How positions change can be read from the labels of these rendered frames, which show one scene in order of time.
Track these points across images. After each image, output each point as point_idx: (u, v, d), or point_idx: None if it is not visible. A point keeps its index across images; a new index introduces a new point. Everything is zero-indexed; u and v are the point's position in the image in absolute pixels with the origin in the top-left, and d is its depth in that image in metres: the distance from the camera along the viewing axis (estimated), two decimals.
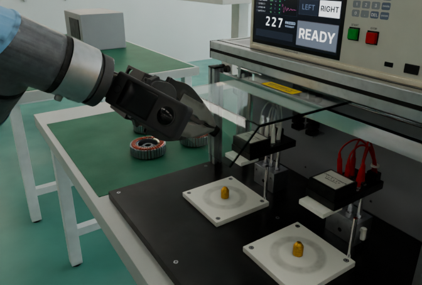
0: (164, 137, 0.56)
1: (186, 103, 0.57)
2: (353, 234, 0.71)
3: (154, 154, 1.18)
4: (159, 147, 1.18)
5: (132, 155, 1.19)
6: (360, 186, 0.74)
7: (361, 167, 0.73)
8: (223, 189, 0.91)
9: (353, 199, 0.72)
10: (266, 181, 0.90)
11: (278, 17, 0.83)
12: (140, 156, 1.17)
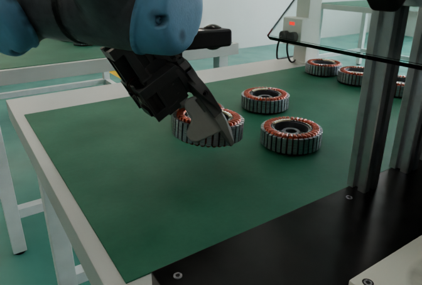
0: (205, 86, 0.52)
1: None
2: None
3: None
4: (237, 125, 0.57)
5: (177, 137, 0.58)
6: None
7: None
8: None
9: None
10: None
11: None
12: None
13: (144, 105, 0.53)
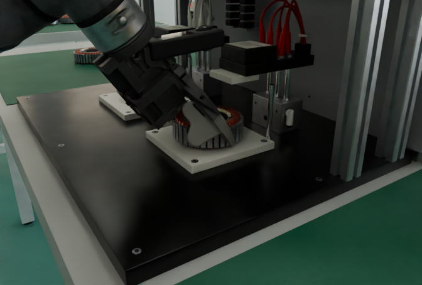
0: (201, 91, 0.52)
1: None
2: (270, 106, 0.58)
3: None
4: (237, 125, 0.57)
5: (178, 140, 0.58)
6: (284, 55, 0.62)
7: (282, 29, 0.60)
8: None
9: (272, 67, 0.60)
10: (190, 76, 0.77)
11: None
12: None
13: (142, 114, 0.53)
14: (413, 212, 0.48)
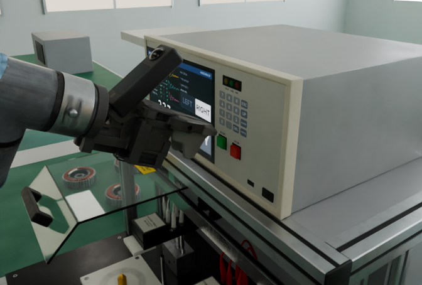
0: (186, 120, 0.54)
1: (173, 111, 0.59)
2: None
3: None
4: None
5: None
6: None
7: (238, 278, 0.68)
8: (119, 277, 0.86)
9: None
10: (163, 270, 0.85)
11: (167, 104, 0.78)
12: None
13: None
14: None
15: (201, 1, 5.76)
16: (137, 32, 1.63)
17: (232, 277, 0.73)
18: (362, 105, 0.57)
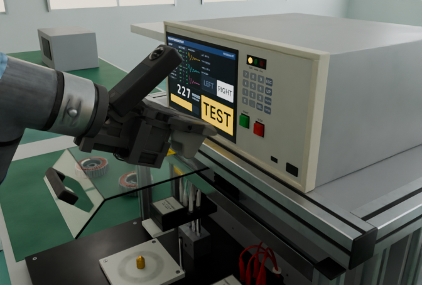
0: (186, 120, 0.54)
1: (173, 111, 0.59)
2: None
3: None
4: None
5: None
6: None
7: (258, 276, 0.71)
8: (137, 259, 0.88)
9: None
10: (181, 252, 0.86)
11: (186, 88, 0.80)
12: None
13: None
14: None
15: None
16: (147, 25, 1.65)
17: (250, 276, 0.77)
18: (383, 83, 0.59)
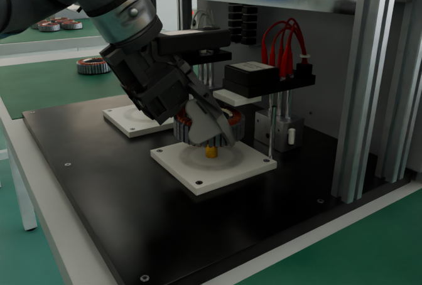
0: (206, 89, 0.52)
1: None
2: (273, 127, 0.60)
3: None
4: (238, 124, 0.57)
5: (179, 139, 0.58)
6: (286, 76, 0.63)
7: (284, 51, 0.62)
8: None
9: (274, 88, 0.61)
10: None
11: None
12: None
13: (145, 108, 0.53)
14: (412, 235, 0.49)
15: None
16: None
17: None
18: None
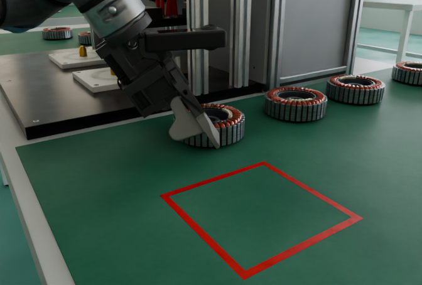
0: (188, 86, 0.52)
1: None
2: None
3: None
4: (228, 127, 0.56)
5: None
6: (170, 16, 0.86)
7: None
8: (80, 47, 1.03)
9: (159, 23, 0.84)
10: None
11: None
12: (186, 139, 0.57)
13: None
14: None
15: None
16: None
17: None
18: None
